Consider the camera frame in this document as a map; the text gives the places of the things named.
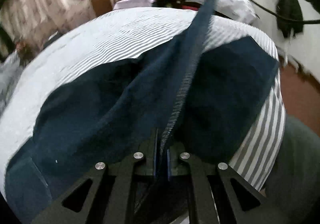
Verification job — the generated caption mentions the grey white striped bed sheet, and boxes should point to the grey white striped bed sheet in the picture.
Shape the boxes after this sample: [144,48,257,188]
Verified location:
[0,7,287,197]

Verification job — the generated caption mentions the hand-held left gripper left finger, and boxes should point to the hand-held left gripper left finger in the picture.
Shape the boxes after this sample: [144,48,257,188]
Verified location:
[30,127,159,224]

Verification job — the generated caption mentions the patterned beige curtain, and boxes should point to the patterned beige curtain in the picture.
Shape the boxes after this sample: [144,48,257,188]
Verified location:
[0,0,88,50]

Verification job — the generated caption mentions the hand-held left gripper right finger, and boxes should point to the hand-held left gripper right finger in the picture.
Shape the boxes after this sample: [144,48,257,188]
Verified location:
[166,142,284,224]

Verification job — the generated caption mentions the pink cloth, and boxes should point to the pink cloth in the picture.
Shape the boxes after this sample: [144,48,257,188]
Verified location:
[112,0,156,11]

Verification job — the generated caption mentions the black cable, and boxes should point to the black cable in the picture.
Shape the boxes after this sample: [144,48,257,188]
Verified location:
[231,0,320,24]

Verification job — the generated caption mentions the white printed quilt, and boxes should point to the white printed quilt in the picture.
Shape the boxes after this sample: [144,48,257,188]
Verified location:
[164,0,258,23]

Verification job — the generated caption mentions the black hanging garment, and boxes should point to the black hanging garment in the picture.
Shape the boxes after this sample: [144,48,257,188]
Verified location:
[274,0,304,38]

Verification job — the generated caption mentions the crumpled grey blanket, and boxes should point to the crumpled grey blanket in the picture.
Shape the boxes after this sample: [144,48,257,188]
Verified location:
[0,49,25,117]

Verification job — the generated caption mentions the person's grey clothing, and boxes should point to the person's grey clothing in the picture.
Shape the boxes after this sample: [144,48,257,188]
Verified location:
[264,116,320,224]

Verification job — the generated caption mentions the dark blue denim pants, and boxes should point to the dark blue denim pants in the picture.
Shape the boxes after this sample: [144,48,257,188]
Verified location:
[5,0,280,224]

